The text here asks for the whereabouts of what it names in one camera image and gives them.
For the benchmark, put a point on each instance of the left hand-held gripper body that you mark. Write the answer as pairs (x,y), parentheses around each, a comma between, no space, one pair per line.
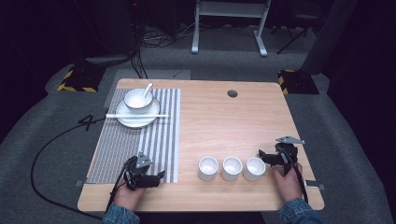
(137,175)

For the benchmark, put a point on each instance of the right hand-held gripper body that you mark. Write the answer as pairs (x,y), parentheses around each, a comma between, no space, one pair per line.
(288,154)

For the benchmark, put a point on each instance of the person's left hand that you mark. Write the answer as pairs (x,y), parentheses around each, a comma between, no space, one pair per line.
(127,196)

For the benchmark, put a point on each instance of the person's right hand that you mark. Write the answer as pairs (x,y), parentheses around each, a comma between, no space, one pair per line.
(288,184)

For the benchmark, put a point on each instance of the white ceramic cup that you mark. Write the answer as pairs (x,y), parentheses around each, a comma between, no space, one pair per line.
(231,168)
(254,168)
(208,168)

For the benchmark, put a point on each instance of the grey striped placemat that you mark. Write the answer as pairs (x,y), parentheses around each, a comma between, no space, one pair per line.
(118,149)

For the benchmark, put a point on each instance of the grey tape piece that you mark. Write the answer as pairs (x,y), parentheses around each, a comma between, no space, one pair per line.
(315,184)
(79,183)

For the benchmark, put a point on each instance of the white ceramic plate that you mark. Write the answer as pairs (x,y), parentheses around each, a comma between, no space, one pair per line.
(137,121)

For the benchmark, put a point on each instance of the white chopstick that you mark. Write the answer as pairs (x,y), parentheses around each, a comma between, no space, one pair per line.
(124,117)

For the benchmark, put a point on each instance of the black yellow striped base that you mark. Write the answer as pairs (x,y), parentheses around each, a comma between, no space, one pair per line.
(81,79)
(298,82)

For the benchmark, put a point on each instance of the black tape cross mark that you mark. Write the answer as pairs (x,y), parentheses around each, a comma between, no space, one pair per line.
(87,122)

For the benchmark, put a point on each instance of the white ceramic bowl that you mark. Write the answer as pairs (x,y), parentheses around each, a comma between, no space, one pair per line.
(137,101)

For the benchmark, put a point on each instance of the white ceramic spoon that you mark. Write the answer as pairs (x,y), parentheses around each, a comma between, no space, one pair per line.
(147,90)

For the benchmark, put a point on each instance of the grey flat stand base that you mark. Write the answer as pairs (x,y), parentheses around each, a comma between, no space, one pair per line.
(107,59)

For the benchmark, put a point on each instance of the grey upright column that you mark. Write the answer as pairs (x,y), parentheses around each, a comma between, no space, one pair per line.
(327,37)

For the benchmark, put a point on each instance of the black tripod stand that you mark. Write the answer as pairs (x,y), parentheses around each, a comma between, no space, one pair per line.
(295,28)

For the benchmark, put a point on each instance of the white metal stand frame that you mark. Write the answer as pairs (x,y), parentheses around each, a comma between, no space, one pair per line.
(230,9)

